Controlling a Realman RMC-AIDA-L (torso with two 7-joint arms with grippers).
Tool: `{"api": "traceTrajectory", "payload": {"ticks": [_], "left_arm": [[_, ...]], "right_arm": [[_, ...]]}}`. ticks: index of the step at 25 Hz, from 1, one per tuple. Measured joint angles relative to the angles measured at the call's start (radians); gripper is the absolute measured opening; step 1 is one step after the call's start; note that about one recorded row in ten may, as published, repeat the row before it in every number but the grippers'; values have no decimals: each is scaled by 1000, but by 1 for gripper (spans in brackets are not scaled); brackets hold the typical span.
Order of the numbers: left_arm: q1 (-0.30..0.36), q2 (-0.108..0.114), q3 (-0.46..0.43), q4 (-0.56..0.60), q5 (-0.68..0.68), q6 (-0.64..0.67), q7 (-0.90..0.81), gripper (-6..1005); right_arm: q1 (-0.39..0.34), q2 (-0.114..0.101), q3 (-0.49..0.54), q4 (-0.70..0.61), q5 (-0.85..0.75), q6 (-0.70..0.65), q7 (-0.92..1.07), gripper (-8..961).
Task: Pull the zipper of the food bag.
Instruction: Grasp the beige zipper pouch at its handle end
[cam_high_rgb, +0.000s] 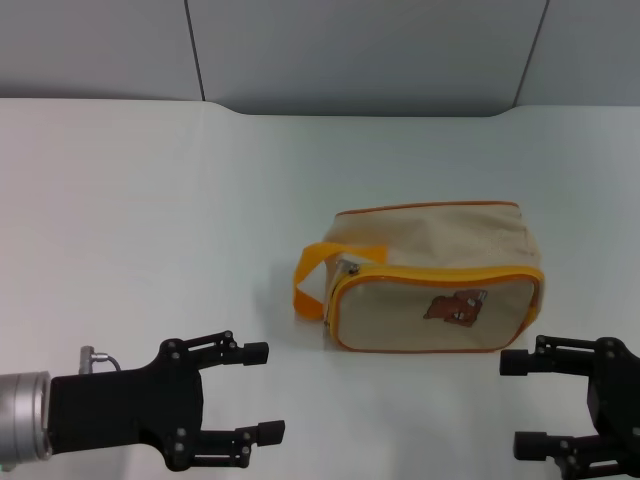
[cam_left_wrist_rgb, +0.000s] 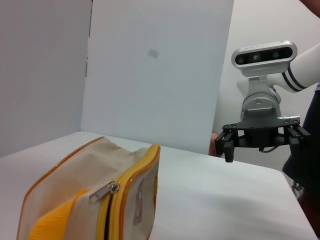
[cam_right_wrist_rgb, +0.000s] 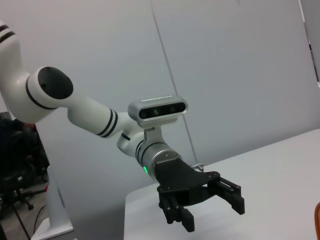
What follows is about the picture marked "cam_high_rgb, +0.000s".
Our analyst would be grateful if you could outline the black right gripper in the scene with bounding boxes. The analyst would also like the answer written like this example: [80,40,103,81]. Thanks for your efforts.
[499,335,640,480]

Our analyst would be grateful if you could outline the beige food bag orange trim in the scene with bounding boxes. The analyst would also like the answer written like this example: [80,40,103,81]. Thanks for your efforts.
[292,200,545,355]

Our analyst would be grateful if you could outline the grey wrist cable with connector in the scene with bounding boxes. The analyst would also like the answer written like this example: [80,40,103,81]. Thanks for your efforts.
[79,344,123,374]

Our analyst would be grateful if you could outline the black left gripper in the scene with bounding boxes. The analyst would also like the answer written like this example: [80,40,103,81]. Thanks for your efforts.
[48,329,287,472]

